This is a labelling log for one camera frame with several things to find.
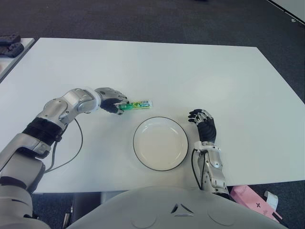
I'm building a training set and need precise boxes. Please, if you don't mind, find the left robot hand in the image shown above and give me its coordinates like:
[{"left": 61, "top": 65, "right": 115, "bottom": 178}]
[{"left": 94, "top": 87, "right": 128, "bottom": 115}]

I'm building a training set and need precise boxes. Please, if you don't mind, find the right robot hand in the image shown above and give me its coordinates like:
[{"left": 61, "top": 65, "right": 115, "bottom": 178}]
[{"left": 187, "top": 108, "right": 217, "bottom": 143}]

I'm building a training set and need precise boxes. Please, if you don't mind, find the green toothpaste tube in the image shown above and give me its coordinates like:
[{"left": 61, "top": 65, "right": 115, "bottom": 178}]
[{"left": 113, "top": 100, "right": 153, "bottom": 112}]

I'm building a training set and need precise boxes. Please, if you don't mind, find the white plate black rim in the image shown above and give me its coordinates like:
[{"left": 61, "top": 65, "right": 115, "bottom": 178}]
[{"left": 132, "top": 116, "right": 189, "bottom": 171}]

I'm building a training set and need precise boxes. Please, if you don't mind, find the pink cardboard box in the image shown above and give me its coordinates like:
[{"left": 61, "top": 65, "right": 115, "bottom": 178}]
[{"left": 230, "top": 185, "right": 283, "bottom": 222}]

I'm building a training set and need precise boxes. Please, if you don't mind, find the grey robot torso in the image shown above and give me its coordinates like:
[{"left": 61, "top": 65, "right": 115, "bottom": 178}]
[{"left": 66, "top": 186, "right": 289, "bottom": 229}]

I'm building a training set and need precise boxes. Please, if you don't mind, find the white paper tag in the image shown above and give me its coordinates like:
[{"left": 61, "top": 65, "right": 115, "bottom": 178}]
[{"left": 264, "top": 190, "right": 279, "bottom": 208}]

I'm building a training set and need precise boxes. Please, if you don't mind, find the black game controller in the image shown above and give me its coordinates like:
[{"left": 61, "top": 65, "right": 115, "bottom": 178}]
[
  {"left": 0, "top": 34, "right": 21, "bottom": 46},
  {"left": 0, "top": 42, "right": 25, "bottom": 58}
]

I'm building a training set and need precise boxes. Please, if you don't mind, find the dark metal support stand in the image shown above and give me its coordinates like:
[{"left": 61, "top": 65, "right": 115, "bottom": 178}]
[{"left": 32, "top": 192, "right": 103, "bottom": 229}]

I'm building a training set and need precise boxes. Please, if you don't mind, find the white desk black edge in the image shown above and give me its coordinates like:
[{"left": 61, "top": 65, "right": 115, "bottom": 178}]
[{"left": 265, "top": 0, "right": 305, "bottom": 24}]

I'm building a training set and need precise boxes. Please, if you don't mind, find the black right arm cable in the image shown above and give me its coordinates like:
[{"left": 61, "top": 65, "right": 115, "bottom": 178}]
[{"left": 192, "top": 149, "right": 207, "bottom": 190}]

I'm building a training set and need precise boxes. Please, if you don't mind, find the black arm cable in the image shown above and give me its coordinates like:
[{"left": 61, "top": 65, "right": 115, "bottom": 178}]
[
  {"left": 192, "top": 149, "right": 207, "bottom": 190},
  {"left": 45, "top": 118, "right": 83, "bottom": 174}
]

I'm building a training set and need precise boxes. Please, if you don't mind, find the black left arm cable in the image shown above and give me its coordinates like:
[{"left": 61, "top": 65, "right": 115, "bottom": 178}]
[{"left": 45, "top": 118, "right": 83, "bottom": 174}]

